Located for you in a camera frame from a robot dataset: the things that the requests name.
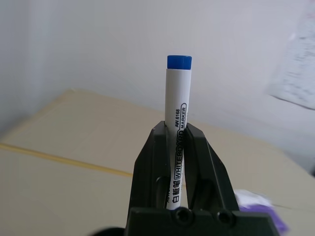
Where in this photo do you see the blue marker with round cap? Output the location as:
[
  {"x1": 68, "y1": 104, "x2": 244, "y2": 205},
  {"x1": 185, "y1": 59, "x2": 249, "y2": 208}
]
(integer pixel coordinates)
[{"x1": 164, "y1": 54, "x2": 193, "y2": 211}]

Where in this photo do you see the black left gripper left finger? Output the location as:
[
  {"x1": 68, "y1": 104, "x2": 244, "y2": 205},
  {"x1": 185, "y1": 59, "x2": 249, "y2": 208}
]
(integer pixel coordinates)
[{"x1": 129, "y1": 120, "x2": 171, "y2": 209}]

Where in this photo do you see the white printed paper sheet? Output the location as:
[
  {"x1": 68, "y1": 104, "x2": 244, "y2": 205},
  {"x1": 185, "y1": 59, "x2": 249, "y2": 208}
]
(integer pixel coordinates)
[{"x1": 265, "y1": 0, "x2": 315, "y2": 111}]

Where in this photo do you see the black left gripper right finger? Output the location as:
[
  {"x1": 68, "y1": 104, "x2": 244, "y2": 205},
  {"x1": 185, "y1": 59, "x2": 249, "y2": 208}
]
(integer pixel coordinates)
[{"x1": 183, "y1": 124, "x2": 240, "y2": 212}]

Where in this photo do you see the purple tissue pack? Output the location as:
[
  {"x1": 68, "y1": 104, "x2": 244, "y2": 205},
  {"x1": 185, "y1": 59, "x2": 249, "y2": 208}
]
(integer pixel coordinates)
[{"x1": 235, "y1": 188, "x2": 289, "y2": 233}]

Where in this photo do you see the tapered black cup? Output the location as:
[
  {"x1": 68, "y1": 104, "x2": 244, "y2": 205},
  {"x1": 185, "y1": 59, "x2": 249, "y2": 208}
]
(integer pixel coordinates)
[{"x1": 92, "y1": 227, "x2": 126, "y2": 236}]

